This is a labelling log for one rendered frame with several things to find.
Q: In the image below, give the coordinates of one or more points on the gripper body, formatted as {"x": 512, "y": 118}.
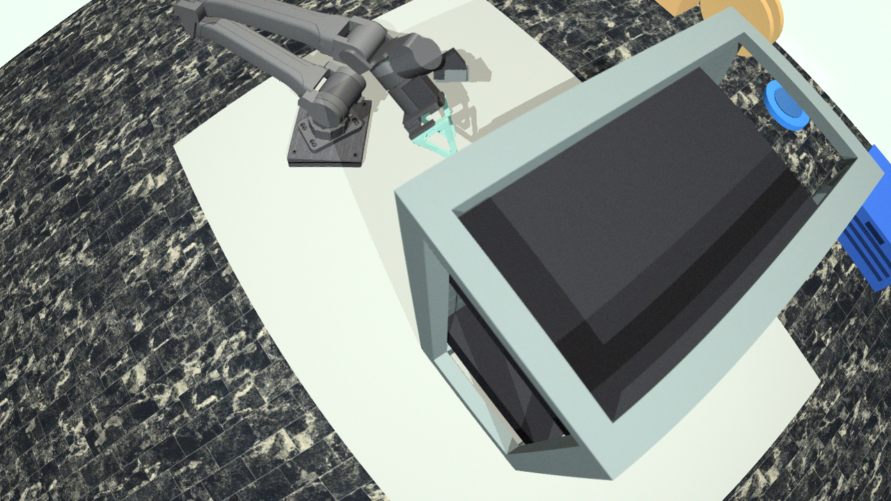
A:
{"x": 412, "y": 114}

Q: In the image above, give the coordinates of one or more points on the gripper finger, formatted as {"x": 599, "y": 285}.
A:
{"x": 441, "y": 124}
{"x": 447, "y": 112}

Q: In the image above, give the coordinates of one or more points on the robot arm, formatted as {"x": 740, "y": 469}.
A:
{"x": 365, "y": 43}

